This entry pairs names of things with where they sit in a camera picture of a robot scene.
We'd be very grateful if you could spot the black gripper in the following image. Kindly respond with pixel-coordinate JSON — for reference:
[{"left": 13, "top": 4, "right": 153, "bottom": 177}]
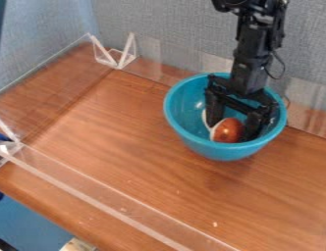
[{"left": 204, "top": 74, "right": 279, "bottom": 142}]

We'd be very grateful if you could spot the brown toy mushroom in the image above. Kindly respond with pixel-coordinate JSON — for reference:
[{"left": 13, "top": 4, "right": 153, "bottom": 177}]
[{"left": 202, "top": 111, "right": 243, "bottom": 143}]

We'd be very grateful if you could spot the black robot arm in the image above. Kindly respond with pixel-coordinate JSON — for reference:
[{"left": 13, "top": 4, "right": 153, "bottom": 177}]
[{"left": 206, "top": 0, "right": 290, "bottom": 141}]

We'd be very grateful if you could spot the blue plastic bowl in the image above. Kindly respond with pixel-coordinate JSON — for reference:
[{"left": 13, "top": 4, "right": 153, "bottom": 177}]
[{"left": 163, "top": 74, "right": 289, "bottom": 161}]

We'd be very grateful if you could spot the clear acrylic back barrier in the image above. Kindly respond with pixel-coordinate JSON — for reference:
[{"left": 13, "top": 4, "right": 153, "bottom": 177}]
[{"left": 136, "top": 34, "right": 326, "bottom": 138}]

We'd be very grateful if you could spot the clear acrylic barrier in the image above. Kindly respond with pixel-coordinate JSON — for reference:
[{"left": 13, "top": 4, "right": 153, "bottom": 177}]
[
  {"left": 0, "top": 32, "right": 93, "bottom": 94},
  {"left": 136, "top": 34, "right": 326, "bottom": 138},
  {"left": 0, "top": 119, "right": 239, "bottom": 251}
]

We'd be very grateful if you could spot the clear acrylic left barrier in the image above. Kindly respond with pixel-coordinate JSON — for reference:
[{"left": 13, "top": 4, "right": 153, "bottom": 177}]
[{"left": 0, "top": 32, "right": 93, "bottom": 94}]

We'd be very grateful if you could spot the clear acrylic front barrier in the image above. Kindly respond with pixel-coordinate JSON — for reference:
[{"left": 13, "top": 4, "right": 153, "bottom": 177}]
[{"left": 0, "top": 119, "right": 239, "bottom": 251}]

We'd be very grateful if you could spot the black cable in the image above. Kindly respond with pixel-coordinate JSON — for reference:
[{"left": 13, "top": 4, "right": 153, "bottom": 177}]
[{"left": 263, "top": 50, "right": 289, "bottom": 81}]

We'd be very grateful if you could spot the clear acrylic corner bracket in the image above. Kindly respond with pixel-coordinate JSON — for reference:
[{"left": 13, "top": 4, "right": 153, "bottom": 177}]
[{"left": 89, "top": 32, "right": 137, "bottom": 70}]

